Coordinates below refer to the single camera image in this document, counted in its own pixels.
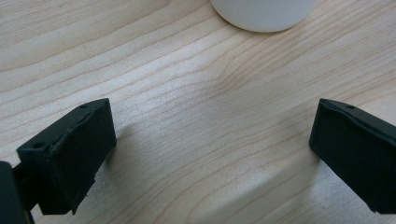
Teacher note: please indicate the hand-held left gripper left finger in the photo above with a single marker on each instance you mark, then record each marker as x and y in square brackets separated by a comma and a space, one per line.
[77, 149]

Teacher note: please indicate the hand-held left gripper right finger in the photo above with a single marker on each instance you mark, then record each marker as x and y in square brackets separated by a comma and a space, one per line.
[351, 149]

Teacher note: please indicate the cream paper cup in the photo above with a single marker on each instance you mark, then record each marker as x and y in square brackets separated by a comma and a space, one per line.
[263, 14]

